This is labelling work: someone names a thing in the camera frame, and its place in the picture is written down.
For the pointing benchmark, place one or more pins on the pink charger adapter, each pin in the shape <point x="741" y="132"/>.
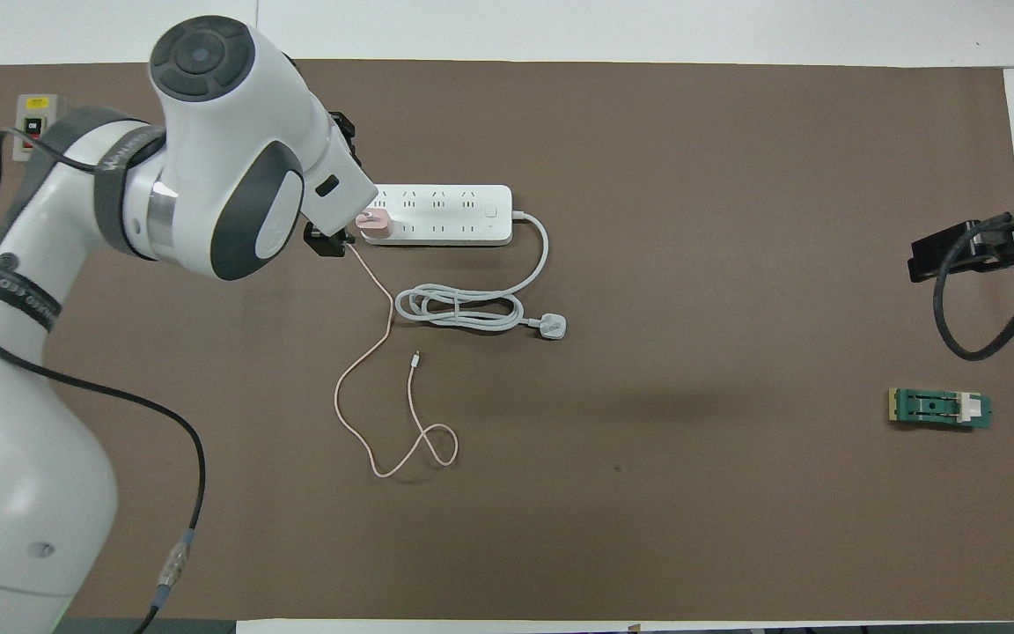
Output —
<point x="375" y="227"/>

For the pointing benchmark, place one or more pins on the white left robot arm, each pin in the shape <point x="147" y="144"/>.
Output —
<point x="14" y="458"/>

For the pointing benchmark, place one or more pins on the white power strip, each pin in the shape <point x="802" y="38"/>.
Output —
<point x="472" y="216"/>

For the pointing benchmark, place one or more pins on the brown table mat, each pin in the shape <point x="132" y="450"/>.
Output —
<point x="648" y="528"/>

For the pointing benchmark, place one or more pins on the green knife switch block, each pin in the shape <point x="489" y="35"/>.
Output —
<point x="929" y="408"/>

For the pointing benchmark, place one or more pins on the grey on-off switch box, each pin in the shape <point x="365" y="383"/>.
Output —
<point x="36" y="110"/>

